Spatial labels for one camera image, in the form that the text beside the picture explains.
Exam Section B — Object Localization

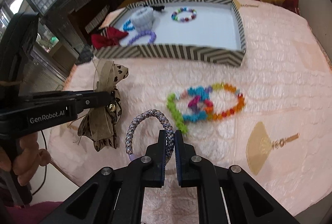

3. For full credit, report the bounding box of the brown scrunchie with bow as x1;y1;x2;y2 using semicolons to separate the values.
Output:
75;59;129;152

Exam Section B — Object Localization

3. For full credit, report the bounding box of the red fabric bow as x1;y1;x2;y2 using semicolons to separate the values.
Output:
91;26;128;50

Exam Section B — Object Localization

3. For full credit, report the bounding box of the purple braided hair tie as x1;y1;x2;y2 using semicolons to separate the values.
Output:
125;109;175;164

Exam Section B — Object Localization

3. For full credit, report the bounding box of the purple bead bracelet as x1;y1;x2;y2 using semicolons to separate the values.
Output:
127;29;158;46

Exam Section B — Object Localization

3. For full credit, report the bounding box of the rainbow orange bead bracelet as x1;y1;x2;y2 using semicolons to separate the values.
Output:
207;82;247;122

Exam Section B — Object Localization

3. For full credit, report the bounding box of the light blue fluffy scrunchie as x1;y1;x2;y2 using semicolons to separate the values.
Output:
130;7;154;32

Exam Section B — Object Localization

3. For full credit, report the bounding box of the blue pink bead bracelet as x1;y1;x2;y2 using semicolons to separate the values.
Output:
178;85;215;124

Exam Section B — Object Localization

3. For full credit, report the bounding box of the multicolour round bead bracelet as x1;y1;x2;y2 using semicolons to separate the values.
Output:
170;6;198;23

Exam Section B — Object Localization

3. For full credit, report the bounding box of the black scrunchie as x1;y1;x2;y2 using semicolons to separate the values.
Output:
150;5;165;12

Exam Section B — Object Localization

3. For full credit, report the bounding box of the magenta sleeve forearm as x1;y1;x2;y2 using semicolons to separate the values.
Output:
5;201;62;223

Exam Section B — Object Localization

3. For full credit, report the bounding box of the left hand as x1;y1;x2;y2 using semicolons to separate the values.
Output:
1;133;51;186

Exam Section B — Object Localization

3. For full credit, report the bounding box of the pink quilted table cover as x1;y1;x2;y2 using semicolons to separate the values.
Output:
49;0;331;215

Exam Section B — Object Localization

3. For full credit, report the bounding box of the striped white tray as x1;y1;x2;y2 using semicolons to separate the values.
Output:
92;0;247;67

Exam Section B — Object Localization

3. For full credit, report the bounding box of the black cable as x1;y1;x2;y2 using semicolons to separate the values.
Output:
32;130;49;196

